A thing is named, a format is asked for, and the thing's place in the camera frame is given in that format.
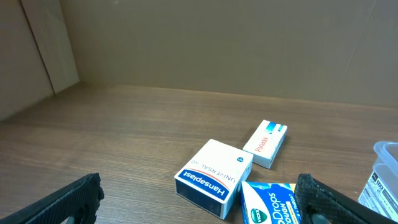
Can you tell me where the white Hansaplast box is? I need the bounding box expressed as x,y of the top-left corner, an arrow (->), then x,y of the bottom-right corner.
174,139 -> 253,220

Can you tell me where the blue yellow VapoDrops box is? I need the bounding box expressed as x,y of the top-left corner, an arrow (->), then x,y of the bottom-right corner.
241,182 -> 302,224

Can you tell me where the clear plastic container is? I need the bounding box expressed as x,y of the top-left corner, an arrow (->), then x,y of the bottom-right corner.
358,141 -> 398,222

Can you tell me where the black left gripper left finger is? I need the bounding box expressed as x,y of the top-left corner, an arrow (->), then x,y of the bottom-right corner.
1,173 -> 104,224

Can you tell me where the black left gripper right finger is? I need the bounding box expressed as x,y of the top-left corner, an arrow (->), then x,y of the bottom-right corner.
294,174 -> 395,224

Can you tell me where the white blue Panadol box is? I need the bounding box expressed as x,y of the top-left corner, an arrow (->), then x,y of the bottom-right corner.
243,120 -> 288,169

